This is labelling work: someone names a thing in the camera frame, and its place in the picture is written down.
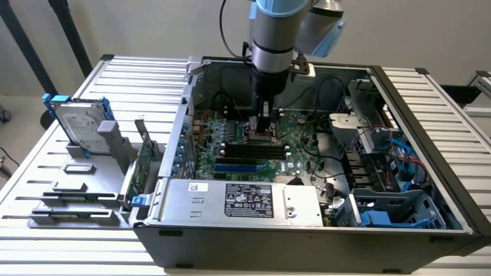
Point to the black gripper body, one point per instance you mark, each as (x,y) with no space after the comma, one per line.
(268,83)

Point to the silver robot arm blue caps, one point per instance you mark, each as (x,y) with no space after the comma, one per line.
(272,34)

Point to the CPU socket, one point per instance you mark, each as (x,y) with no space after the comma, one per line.
(252,137)

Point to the black RAM slot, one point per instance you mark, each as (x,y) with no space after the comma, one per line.
(252,151)
(252,155)
(252,144)
(252,148)

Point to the green motherboard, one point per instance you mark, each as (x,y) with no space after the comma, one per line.
(302,138)

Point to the black expansion slot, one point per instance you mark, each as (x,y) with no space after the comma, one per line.
(234,161)

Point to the blue expansion slot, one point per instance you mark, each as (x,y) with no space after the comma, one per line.
(234,168)

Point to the metal disk bay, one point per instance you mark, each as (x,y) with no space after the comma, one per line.
(356,120)

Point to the black fan shroud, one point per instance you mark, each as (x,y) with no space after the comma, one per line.
(364,172)

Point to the silver power supply unit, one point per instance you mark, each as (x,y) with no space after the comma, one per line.
(210,207)

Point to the green graphics card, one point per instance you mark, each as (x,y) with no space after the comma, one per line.
(142,161)

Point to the blue case latch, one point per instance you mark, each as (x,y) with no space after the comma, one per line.
(138,201)

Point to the black open PC case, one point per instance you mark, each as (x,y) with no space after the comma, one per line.
(268,247)

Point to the blue-grey disk bay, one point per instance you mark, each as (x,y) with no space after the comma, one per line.
(402,201)

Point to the grey parts rack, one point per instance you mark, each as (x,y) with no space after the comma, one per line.
(96,178)

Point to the thin black stand pole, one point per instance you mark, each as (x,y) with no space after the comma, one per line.
(72,34)

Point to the thick black stand pole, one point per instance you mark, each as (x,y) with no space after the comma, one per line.
(26,46)

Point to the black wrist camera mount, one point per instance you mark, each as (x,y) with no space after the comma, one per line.
(301,68)

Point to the hard disk with blue bracket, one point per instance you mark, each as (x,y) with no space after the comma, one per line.
(80,123)

